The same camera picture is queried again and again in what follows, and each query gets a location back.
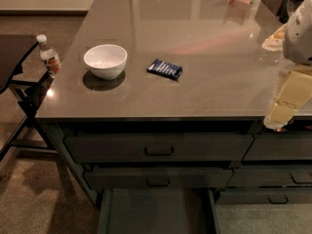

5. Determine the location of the dark bottom right drawer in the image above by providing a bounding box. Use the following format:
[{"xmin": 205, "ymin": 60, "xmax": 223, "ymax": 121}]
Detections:
[{"xmin": 216, "ymin": 187, "xmax": 312, "ymax": 205}]

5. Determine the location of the blue rxbar blueberry wrapper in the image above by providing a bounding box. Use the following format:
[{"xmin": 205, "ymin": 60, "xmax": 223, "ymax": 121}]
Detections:
[{"xmin": 146, "ymin": 59, "xmax": 182, "ymax": 80}]

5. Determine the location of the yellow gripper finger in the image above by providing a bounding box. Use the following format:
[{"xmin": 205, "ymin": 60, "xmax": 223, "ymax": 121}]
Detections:
[{"xmin": 263, "ymin": 69, "xmax": 312, "ymax": 130}]

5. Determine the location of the clear plastic water bottle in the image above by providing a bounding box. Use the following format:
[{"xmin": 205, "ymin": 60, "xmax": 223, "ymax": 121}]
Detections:
[{"xmin": 36, "ymin": 34, "xmax": 61, "ymax": 77}]

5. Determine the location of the dark top right drawer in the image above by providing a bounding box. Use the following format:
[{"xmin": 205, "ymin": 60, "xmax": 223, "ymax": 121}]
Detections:
[{"xmin": 244, "ymin": 133, "xmax": 312, "ymax": 161}]

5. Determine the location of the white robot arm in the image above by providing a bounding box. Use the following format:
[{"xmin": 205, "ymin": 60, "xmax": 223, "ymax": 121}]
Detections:
[{"xmin": 263, "ymin": 0, "xmax": 312, "ymax": 130}]

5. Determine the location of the white ceramic bowl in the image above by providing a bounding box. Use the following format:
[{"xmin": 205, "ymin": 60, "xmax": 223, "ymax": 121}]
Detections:
[{"xmin": 84, "ymin": 44, "xmax": 128, "ymax": 80}]

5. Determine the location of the dark top left drawer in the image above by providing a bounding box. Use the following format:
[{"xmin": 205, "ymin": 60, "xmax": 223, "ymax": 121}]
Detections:
[{"xmin": 63, "ymin": 133, "xmax": 254, "ymax": 163}]

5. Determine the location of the dark chair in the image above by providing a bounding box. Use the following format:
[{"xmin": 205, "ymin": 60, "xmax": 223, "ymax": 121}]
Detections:
[{"xmin": 0, "ymin": 34, "xmax": 54, "ymax": 160}]

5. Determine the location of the glass jar with snacks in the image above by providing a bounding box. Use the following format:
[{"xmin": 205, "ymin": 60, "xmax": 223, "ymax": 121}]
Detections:
[{"xmin": 262, "ymin": 24, "xmax": 287, "ymax": 52}]

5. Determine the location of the open bottom left drawer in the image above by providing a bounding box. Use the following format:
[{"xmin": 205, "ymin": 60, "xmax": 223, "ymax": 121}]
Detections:
[{"xmin": 97, "ymin": 189, "xmax": 220, "ymax": 234}]

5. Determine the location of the dark middle right drawer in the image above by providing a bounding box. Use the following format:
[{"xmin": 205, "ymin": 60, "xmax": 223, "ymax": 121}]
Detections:
[{"xmin": 227, "ymin": 166, "xmax": 312, "ymax": 188}]

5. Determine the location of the dark drawer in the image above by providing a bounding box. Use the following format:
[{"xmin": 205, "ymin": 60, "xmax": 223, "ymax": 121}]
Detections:
[
  {"xmin": 84, "ymin": 167, "xmax": 233, "ymax": 189},
  {"xmin": 227, "ymin": 166, "xmax": 312, "ymax": 188},
  {"xmin": 216, "ymin": 187, "xmax": 312, "ymax": 205},
  {"xmin": 63, "ymin": 133, "xmax": 254, "ymax": 163},
  {"xmin": 244, "ymin": 133, "xmax": 312, "ymax": 161}
]

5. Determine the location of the dark middle left drawer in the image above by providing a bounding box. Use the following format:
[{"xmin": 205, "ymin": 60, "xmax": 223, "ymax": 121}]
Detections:
[{"xmin": 84, "ymin": 167, "xmax": 233, "ymax": 189}]

